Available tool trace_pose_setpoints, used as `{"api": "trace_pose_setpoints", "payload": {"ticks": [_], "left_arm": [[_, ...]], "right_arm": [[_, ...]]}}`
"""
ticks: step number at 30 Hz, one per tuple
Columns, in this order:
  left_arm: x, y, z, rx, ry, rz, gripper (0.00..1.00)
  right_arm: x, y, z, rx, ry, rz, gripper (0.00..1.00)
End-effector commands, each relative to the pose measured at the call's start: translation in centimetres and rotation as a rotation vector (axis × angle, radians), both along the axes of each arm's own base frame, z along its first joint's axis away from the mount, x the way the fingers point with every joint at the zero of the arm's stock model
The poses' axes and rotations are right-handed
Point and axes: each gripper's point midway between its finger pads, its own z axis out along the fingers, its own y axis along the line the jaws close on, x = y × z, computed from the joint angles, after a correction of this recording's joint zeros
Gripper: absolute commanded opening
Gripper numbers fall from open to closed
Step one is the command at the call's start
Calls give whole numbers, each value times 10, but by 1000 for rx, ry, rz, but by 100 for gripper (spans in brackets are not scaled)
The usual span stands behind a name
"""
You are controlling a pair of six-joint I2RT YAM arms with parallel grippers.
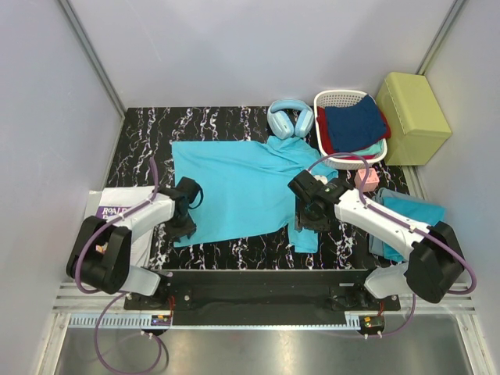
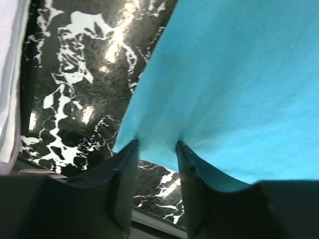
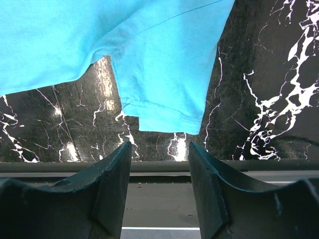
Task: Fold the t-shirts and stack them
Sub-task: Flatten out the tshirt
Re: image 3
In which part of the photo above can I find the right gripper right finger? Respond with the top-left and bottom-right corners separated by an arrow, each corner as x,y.
188,143 -> 319,239

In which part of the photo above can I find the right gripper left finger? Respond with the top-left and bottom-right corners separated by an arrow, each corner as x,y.
0,142 -> 132,239

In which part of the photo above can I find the turquoise t-shirt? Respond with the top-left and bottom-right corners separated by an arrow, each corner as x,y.
0,0 -> 234,135

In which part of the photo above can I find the aluminium rail frame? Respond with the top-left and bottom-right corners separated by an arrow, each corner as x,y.
120,227 -> 201,239

